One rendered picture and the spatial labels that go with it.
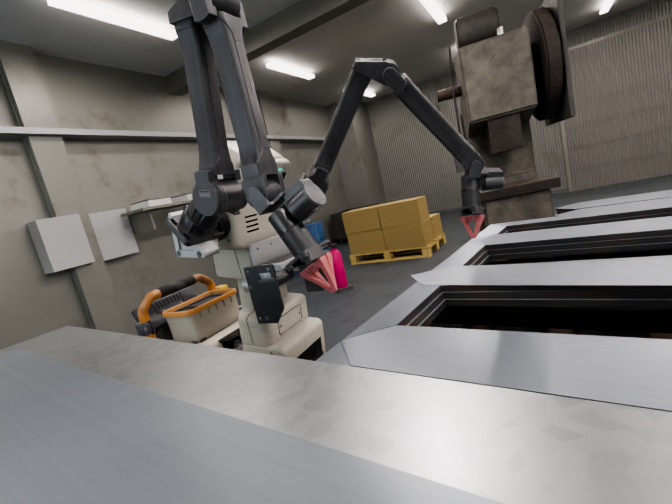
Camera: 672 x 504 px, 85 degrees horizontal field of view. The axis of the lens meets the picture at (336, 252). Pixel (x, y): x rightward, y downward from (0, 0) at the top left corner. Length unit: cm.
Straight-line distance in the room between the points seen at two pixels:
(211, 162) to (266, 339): 51
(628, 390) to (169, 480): 53
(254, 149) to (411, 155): 939
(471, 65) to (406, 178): 646
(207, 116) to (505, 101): 335
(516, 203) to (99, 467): 381
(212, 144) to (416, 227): 457
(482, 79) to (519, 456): 382
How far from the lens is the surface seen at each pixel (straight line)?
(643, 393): 60
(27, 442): 34
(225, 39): 84
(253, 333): 111
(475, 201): 127
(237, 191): 88
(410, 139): 1011
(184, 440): 25
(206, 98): 87
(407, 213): 528
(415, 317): 92
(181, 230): 93
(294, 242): 75
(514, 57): 402
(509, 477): 20
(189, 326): 130
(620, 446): 22
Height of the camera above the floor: 119
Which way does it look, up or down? 9 degrees down
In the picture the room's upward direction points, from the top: 13 degrees counter-clockwise
